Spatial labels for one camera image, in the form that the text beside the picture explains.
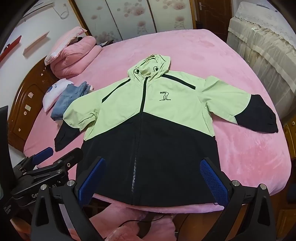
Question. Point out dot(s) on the folded white shirt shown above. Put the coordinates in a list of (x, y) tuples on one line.
[(54, 95)]

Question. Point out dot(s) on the floral sliding wardrobe doors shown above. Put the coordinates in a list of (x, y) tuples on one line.
[(129, 16)]

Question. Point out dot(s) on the brown wooden door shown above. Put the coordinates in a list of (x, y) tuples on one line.
[(215, 14)]

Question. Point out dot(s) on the pink bed blanket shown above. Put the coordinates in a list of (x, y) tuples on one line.
[(208, 58)]

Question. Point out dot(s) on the dark upright panel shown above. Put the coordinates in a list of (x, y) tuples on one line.
[(3, 139)]

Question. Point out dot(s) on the pink fleece cloth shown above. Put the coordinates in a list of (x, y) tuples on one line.
[(111, 213)]

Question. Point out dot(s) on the wooden bed headboard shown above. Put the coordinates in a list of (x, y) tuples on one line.
[(25, 92)]

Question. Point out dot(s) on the green and black hooded jacket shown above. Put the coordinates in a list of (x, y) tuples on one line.
[(148, 104)]

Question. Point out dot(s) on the folded blue jeans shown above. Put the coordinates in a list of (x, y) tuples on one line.
[(67, 97)]

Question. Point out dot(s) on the brown wooden cabinet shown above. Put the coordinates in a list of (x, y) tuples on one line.
[(290, 139)]

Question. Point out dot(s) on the red wall bar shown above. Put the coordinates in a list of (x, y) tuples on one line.
[(11, 46)]

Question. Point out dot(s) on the pale wooden wall strip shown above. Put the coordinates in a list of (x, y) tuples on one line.
[(34, 44)]

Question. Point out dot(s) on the pink pillow with lace trim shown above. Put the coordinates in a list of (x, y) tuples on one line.
[(62, 38)]

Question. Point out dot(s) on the folded pink quilt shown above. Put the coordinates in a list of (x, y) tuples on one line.
[(76, 58)]

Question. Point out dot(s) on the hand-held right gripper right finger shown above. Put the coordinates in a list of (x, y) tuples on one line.
[(212, 183)]

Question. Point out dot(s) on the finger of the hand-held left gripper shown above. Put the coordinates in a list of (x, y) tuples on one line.
[(69, 156), (44, 153)]

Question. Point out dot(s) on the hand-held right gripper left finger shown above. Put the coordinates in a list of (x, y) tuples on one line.
[(91, 183)]

